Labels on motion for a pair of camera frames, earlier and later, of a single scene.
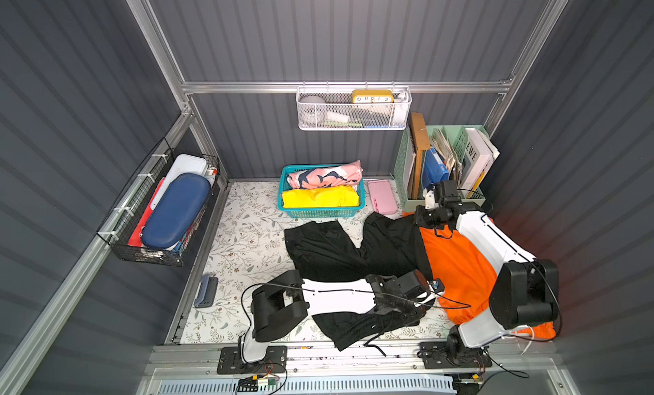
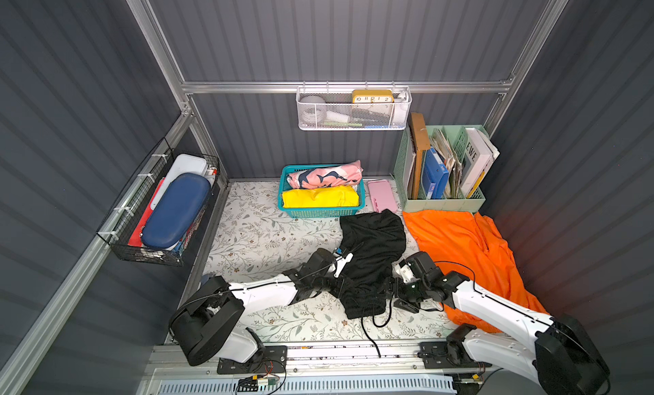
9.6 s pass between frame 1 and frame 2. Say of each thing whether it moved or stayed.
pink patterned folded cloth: stayed
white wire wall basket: stayed
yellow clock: stayed
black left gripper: moved
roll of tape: stayed
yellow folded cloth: stayed
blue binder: stayed
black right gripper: moved
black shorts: moved
